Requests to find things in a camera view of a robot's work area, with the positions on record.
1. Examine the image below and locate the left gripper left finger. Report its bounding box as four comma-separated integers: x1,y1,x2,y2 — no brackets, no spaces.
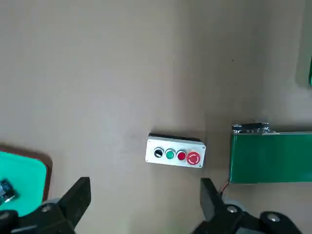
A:
0,176,91,234

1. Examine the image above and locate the green plastic tray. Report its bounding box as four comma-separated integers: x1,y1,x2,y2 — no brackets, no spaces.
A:
0,145,53,217
306,55,312,86

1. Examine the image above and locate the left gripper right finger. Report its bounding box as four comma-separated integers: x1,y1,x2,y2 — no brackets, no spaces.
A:
190,177,304,234

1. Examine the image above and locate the grey push button control box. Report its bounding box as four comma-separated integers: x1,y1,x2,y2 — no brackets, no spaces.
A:
145,133,207,169

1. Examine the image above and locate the conveyor power cable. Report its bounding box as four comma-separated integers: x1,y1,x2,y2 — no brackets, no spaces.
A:
219,182,231,195

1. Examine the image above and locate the green push button switch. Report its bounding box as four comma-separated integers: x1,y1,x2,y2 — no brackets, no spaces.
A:
0,179,19,204

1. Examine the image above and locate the green belt conveyor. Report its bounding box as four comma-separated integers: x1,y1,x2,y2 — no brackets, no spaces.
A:
228,123,312,185

